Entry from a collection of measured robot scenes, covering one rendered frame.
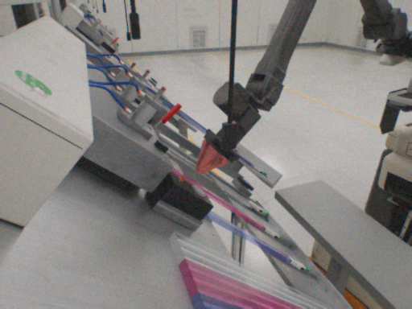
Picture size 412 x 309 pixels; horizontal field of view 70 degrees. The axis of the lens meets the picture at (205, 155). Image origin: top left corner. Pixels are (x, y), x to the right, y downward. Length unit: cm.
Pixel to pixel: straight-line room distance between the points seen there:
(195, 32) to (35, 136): 840
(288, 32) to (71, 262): 67
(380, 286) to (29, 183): 95
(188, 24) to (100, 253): 831
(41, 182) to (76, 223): 7
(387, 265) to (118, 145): 93
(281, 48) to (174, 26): 768
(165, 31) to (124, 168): 802
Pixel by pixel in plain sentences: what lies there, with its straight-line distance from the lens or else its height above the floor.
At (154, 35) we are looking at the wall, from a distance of 829.
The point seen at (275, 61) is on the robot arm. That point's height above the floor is 118.
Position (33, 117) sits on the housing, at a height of 125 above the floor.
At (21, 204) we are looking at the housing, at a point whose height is 120.
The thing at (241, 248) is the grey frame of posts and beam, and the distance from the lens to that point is 115.
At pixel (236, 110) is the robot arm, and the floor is 109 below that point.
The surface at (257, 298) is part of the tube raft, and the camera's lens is 40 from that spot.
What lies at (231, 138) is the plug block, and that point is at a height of 112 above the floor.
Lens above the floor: 132
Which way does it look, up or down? 28 degrees down
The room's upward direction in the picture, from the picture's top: straight up
